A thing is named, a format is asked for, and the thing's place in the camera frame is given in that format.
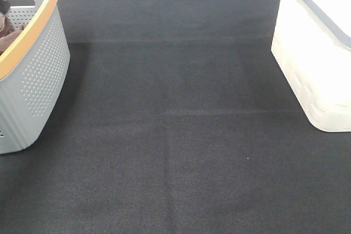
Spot black fabric table cover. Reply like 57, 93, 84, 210
1, 0, 350, 233

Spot grey perforated laundry basket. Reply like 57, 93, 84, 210
1, 0, 70, 154

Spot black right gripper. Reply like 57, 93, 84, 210
0, 0, 10, 15

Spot brown towels in basket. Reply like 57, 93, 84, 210
0, 16, 27, 55

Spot white plastic storage bin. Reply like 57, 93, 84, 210
271, 0, 350, 132

